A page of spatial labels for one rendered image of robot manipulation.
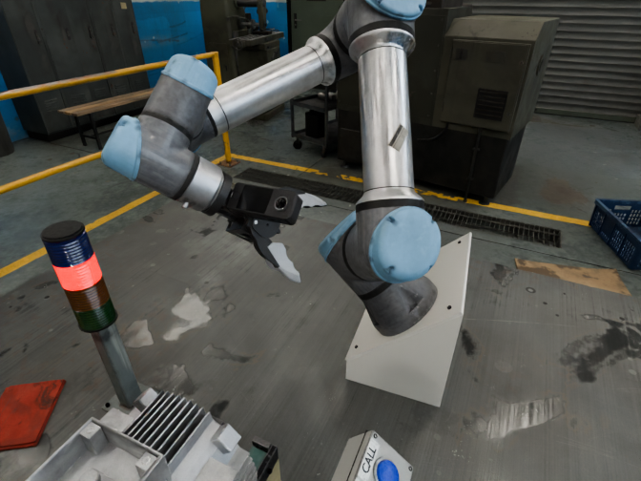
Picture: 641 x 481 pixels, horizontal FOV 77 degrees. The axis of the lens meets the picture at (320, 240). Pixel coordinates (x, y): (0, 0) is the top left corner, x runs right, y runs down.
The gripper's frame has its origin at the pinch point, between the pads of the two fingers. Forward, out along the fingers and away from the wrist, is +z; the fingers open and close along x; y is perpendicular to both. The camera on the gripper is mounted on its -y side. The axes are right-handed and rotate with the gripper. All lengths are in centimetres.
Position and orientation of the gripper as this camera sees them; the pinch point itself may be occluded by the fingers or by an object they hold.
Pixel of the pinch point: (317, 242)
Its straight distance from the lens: 70.7
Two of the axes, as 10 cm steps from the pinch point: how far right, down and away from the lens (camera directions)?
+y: -6.0, 0.3, 8.0
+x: -3.0, 9.2, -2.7
